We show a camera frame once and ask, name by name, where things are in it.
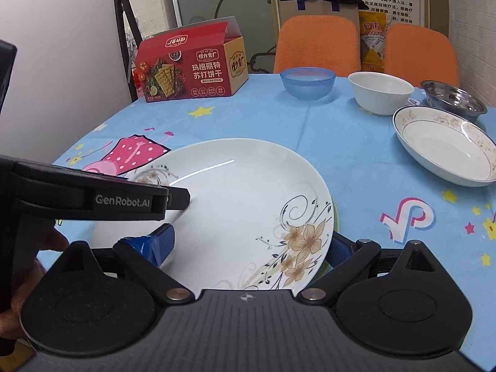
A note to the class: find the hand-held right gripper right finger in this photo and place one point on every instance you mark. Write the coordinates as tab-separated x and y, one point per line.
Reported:
341	250

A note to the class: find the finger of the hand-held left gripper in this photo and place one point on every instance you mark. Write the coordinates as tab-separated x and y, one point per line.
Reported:
178	199

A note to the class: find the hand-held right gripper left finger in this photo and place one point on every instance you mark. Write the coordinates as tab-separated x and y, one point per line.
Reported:
161	245

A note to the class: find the white ceramic bowl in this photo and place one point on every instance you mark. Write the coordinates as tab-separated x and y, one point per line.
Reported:
376	100

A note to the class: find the blue plastic bowl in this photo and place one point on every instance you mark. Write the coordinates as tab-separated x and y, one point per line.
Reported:
306	89

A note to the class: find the stainless steel bowl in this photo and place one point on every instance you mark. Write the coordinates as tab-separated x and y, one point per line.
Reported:
453	100

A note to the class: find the person's left hand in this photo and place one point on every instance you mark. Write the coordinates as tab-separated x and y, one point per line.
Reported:
54	240

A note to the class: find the blue printed tablecloth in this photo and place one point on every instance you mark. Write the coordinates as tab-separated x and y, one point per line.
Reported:
348	201

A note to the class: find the red cracker box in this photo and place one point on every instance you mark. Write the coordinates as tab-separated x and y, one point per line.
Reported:
186	73

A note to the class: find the deep plate with floral rim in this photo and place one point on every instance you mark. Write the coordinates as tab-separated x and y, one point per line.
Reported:
438	143

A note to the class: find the black metal stand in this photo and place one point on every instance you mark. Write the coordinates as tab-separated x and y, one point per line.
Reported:
126	27

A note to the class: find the orange chair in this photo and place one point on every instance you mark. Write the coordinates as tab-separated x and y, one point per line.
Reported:
317	46
422	54

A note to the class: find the yellow snack bag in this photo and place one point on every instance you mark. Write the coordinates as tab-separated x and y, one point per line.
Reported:
372	46

